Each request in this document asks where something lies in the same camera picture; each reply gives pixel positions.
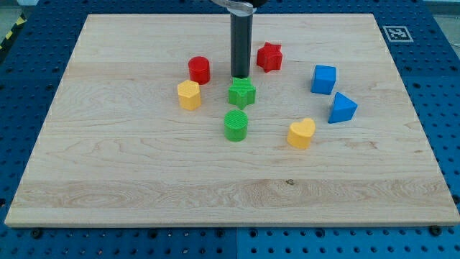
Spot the silver clamp pusher mount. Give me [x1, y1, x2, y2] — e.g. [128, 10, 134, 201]
[211, 0, 268, 16]

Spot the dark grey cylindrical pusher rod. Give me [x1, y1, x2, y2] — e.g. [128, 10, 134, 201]
[230, 13, 253, 78]

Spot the green star block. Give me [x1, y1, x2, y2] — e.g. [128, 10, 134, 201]
[228, 78, 256, 110]

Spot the red star block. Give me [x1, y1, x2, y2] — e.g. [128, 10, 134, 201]
[256, 42, 283, 73]

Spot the yellow heart block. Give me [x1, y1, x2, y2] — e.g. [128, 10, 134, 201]
[287, 118, 316, 149]

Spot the red cylinder block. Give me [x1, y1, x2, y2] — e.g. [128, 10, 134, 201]
[188, 56, 211, 85]

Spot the yellow hexagon block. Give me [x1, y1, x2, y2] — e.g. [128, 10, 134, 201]
[177, 80, 201, 111]

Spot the green cylinder block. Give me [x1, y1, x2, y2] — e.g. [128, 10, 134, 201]
[224, 109, 249, 142]

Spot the blue cube block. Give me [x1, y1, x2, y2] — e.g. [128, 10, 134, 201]
[310, 65, 336, 95]

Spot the blue triangular prism block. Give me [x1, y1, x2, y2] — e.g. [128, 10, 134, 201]
[328, 92, 358, 124]

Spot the light wooden board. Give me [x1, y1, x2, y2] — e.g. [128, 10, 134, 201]
[5, 14, 459, 228]

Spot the white fiducial marker tag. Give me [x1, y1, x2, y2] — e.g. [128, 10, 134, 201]
[382, 25, 413, 42]

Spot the yellow black hazard tape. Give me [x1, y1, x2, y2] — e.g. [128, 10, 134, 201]
[1, 13, 27, 52]

